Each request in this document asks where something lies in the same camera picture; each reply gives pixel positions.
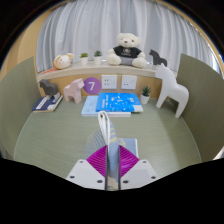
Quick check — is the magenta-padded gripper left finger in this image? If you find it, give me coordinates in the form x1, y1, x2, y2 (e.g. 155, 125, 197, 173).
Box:
65, 145, 108, 191

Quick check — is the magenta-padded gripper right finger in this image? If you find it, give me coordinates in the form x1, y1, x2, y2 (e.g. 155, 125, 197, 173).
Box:
118, 145, 159, 191

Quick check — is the light blue book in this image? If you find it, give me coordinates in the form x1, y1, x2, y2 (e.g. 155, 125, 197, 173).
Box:
80, 95, 132, 118

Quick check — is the bright blue book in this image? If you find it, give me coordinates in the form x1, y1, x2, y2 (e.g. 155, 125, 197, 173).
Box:
95, 92, 144, 113

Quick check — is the small potted plant white pot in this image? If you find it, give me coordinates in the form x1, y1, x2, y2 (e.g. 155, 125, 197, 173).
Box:
139, 85, 152, 105
93, 50, 104, 66
79, 52, 90, 66

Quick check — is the dark blue book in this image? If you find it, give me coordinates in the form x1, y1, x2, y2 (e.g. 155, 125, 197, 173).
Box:
31, 94, 64, 113

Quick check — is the pink wooden horse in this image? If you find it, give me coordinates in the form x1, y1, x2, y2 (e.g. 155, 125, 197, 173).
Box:
63, 77, 85, 104

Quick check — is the purple round number sign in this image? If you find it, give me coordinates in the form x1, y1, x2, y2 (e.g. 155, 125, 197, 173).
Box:
82, 76, 102, 95

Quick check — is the large white wooden horse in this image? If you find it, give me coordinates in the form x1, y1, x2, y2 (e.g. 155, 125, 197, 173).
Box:
154, 63, 190, 119

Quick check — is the dark grey wooden horse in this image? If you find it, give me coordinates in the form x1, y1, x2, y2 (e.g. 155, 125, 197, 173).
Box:
39, 78, 60, 101

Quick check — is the green divider panel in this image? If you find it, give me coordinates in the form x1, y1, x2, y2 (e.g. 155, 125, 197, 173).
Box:
0, 55, 38, 159
176, 53, 224, 163

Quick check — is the wooden ledge shelf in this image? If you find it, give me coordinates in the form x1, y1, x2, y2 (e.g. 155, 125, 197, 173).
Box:
36, 61, 178, 101

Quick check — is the orange and white plush toy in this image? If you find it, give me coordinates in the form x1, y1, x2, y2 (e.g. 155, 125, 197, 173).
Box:
43, 52, 75, 74

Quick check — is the small black wooden horse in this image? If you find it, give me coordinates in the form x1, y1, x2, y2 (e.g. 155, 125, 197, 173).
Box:
148, 49, 168, 68

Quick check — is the white teddy bear black shirt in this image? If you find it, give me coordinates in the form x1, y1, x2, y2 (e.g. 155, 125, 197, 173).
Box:
106, 32, 148, 69

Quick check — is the white pleated curtain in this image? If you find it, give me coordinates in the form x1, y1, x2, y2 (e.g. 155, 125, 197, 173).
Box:
35, 0, 223, 76

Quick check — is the white wall socket plate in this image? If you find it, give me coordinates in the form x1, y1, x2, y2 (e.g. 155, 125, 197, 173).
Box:
101, 74, 118, 90
120, 74, 138, 90

